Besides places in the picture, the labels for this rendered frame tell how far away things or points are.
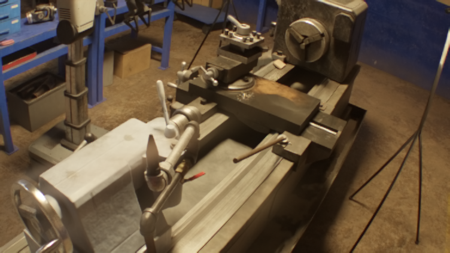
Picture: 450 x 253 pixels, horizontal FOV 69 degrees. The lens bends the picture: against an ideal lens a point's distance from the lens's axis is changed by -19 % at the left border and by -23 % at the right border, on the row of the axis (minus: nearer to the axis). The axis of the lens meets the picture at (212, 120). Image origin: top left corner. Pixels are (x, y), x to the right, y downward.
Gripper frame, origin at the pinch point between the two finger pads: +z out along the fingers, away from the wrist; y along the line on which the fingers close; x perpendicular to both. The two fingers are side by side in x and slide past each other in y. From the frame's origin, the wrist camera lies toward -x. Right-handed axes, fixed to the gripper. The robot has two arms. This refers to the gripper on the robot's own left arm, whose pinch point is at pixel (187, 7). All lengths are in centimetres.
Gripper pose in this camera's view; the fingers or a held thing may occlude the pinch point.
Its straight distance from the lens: 212.6
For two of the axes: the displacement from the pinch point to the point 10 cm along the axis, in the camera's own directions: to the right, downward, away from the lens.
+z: 3.6, 8.8, 3.1
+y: 3.7, -4.4, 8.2
